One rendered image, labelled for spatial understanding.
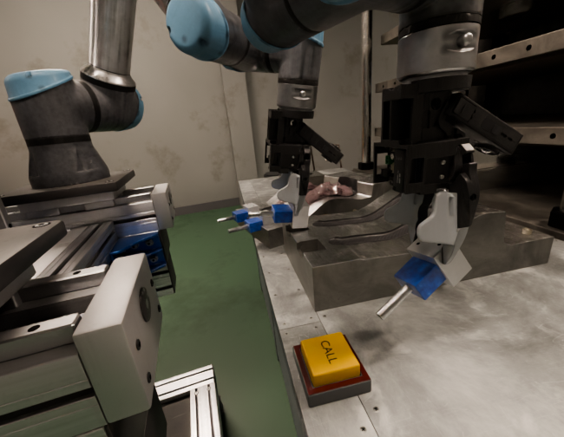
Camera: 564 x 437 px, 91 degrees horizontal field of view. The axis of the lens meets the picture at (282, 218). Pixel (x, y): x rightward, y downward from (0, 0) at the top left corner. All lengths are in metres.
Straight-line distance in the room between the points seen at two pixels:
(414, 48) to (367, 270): 0.33
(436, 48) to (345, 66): 4.53
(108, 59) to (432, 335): 0.84
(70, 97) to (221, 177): 3.52
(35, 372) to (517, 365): 0.51
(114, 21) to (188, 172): 3.44
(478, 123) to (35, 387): 0.46
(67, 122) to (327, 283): 0.62
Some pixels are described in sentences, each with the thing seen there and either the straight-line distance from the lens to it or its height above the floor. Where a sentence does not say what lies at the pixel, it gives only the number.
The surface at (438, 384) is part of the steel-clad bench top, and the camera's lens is 0.44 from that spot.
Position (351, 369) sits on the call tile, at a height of 0.83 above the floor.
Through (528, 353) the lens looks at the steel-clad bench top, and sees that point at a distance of 0.53.
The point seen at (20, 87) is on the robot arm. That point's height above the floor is 1.23.
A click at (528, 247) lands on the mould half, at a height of 0.85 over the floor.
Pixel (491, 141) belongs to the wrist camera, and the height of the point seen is 1.08.
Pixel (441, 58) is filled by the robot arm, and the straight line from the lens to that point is 0.34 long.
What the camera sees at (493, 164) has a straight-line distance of 1.41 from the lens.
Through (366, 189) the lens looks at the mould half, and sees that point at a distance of 0.96.
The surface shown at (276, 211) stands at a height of 0.94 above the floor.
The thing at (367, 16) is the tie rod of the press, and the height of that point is 1.64.
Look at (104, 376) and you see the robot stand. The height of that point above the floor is 0.95.
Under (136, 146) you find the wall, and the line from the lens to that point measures 4.17.
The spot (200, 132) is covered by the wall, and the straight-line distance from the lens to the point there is 4.13.
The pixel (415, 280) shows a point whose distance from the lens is 0.40.
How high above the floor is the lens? 1.12
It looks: 19 degrees down
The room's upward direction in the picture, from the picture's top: 6 degrees counter-clockwise
